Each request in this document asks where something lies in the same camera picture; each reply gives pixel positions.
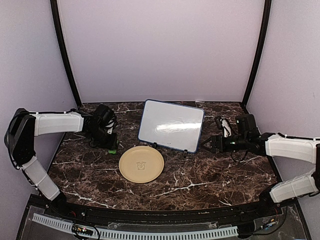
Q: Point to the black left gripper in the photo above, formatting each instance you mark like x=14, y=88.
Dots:
x=111, y=144

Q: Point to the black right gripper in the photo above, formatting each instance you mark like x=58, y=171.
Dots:
x=215, y=143

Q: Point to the green and black eraser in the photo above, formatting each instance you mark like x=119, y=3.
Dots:
x=112, y=151

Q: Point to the blue framed whiteboard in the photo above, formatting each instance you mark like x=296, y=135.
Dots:
x=171, y=125

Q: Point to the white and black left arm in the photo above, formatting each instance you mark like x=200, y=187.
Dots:
x=25, y=126

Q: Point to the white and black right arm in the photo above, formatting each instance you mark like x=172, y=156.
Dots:
x=276, y=145

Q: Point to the black whiteboard stand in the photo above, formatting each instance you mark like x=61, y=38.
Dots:
x=155, y=145

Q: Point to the beige plate with bear drawing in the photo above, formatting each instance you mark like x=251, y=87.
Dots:
x=141, y=164

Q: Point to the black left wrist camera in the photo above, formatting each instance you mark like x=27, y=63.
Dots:
x=105, y=115

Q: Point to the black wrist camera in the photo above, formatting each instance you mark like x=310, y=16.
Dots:
x=246, y=126
x=105, y=115

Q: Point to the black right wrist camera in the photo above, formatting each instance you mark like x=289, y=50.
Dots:
x=246, y=126

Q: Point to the black front rail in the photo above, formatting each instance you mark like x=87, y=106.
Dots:
x=240, y=214

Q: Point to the white slotted cable duct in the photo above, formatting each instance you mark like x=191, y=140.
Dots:
x=135, y=233

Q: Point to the black left frame post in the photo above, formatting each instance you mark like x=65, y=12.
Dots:
x=63, y=52

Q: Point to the black frame post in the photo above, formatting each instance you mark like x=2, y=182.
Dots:
x=258, y=53
x=63, y=52

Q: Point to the black right frame post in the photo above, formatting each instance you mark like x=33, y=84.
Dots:
x=258, y=53

